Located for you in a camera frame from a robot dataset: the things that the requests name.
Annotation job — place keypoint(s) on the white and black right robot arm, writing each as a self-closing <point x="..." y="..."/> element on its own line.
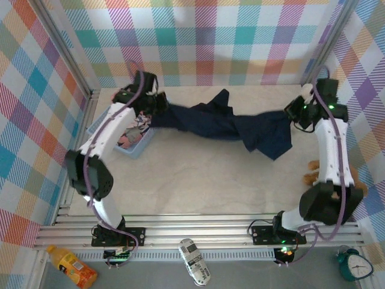
<point x="331" y="150"/>

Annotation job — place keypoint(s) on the aluminium frame rails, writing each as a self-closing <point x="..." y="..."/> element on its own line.
<point x="195" y="228"/>

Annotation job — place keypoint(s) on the brown plush dog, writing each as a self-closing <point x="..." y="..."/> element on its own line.
<point x="312" y="173"/>

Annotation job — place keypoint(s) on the white printed drink pouch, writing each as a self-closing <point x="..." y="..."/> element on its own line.
<point x="194" y="262"/>

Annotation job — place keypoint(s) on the teal alarm clock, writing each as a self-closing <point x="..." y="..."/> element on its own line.
<point x="356" y="266"/>

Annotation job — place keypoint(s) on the aluminium frame post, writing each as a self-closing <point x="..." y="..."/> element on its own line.
<point x="69" y="51"/>
<point x="331" y="42"/>

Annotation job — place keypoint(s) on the pink patterned shorts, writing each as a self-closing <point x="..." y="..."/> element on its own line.
<point x="135" y="132"/>

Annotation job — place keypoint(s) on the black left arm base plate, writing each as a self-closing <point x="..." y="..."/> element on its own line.
<point x="138" y="236"/>

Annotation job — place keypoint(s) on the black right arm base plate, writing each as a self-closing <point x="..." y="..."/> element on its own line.
<point x="261" y="234"/>

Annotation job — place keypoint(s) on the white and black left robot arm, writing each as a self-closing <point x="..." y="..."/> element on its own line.
<point x="108" y="132"/>

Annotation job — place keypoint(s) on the navy blue garment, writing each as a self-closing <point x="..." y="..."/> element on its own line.
<point x="210" y="123"/>

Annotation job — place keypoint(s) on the orange juice bottle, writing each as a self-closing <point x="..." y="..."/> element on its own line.
<point x="70" y="266"/>

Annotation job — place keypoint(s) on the light blue plastic basket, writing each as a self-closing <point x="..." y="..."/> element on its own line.
<point x="135" y="152"/>

